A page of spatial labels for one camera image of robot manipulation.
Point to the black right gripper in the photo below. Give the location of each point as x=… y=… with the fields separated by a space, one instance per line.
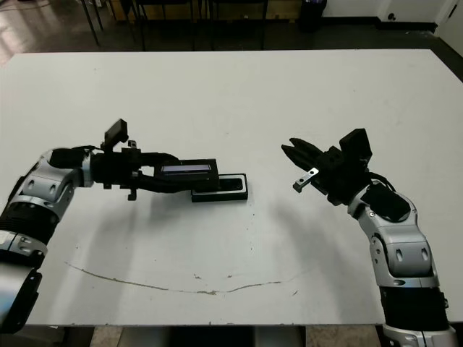
x=340 y=180

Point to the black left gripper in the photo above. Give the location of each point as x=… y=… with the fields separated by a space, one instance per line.
x=112 y=170

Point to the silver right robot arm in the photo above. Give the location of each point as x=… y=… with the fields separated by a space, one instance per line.
x=405 y=249

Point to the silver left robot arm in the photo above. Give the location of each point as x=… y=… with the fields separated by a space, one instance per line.
x=47 y=188

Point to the black trash bin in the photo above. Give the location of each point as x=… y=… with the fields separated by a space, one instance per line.
x=313 y=16

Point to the black mesh visitor chair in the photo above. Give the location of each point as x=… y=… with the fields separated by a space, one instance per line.
x=238 y=21
x=166 y=21

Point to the grey robot torso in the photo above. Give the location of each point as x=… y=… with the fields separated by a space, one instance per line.
x=213 y=338

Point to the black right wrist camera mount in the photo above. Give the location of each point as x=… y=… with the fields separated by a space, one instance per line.
x=356 y=146

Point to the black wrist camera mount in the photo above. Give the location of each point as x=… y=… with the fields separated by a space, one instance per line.
x=116 y=133
x=356 y=146

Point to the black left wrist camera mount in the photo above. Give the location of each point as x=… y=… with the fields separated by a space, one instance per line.
x=116 y=133

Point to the black camera box base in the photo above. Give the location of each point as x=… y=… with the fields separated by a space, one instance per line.
x=217 y=197

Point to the small black wall fitting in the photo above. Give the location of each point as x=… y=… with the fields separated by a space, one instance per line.
x=391 y=17

